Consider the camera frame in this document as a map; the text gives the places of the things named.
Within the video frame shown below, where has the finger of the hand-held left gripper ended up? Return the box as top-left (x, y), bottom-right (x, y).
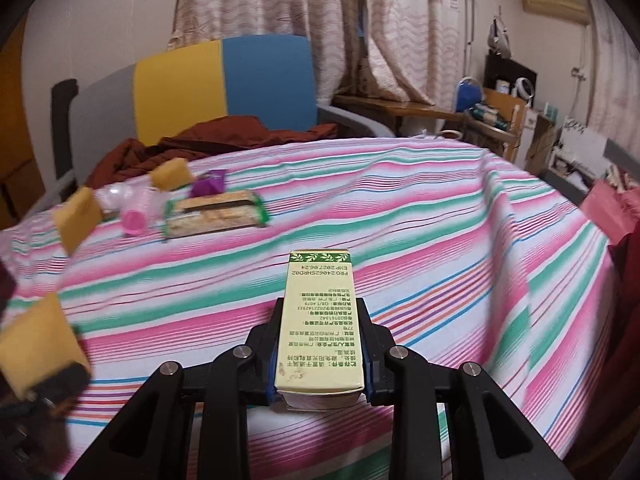
top-left (30, 362), bottom-right (93, 411)
top-left (0, 259), bottom-right (18, 311)

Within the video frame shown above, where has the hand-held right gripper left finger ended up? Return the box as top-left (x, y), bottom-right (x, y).
top-left (67, 297), bottom-right (285, 480)

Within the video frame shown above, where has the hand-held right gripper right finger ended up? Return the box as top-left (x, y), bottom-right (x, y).
top-left (356, 297), bottom-right (576, 480)

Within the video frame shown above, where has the yellow sponge block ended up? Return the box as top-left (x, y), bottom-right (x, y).
top-left (0, 292), bottom-right (93, 400)
top-left (52, 187), bottom-right (105, 256)
top-left (150, 157), bottom-right (195, 192)

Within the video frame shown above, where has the cream box with green print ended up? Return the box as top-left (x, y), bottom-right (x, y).
top-left (275, 249), bottom-right (365, 411)

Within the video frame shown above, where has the white plastic bag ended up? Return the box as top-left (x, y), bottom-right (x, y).
top-left (95, 182), bottom-right (133, 218)

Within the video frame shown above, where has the green edged cracker packet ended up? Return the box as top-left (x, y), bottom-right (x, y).
top-left (162, 189), bottom-right (271, 241)

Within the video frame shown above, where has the purple snack packet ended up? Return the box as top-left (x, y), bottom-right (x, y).
top-left (190, 170), bottom-right (227, 200)

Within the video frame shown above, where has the wooden wardrobe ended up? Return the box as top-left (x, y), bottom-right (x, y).
top-left (0, 25), bottom-right (46, 231)

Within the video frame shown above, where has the striped tablecloth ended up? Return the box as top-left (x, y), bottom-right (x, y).
top-left (0, 137), bottom-right (618, 480)

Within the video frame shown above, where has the black rolled mat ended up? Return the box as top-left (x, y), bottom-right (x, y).
top-left (50, 78), bottom-right (81, 181)

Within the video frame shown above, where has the dark red jacket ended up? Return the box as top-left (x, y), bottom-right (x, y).
top-left (82, 116), bottom-right (341, 188)

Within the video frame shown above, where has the wooden side table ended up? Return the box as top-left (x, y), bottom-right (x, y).
top-left (332, 92), bottom-right (521, 161)

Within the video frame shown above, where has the blue round fan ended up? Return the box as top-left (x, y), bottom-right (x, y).
top-left (454, 77), bottom-right (483, 113)

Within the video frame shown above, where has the grey yellow blue chair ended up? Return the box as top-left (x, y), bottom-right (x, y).
top-left (50, 35), bottom-right (396, 191)

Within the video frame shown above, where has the red blanket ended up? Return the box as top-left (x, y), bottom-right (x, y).
top-left (580, 170), bottom-right (640, 246)

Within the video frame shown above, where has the grey panel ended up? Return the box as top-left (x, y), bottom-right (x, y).
top-left (602, 137), bottom-right (640, 173)

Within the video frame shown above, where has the white metal stand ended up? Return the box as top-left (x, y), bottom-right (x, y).
top-left (465, 0), bottom-right (501, 81)

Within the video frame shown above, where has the patterned beige curtain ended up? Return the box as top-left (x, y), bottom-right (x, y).
top-left (585, 0), bottom-right (640, 136)
top-left (167, 0), bottom-right (463, 106)

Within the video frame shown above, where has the beige air conditioner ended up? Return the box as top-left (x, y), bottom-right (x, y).
top-left (522, 0), bottom-right (591, 25)

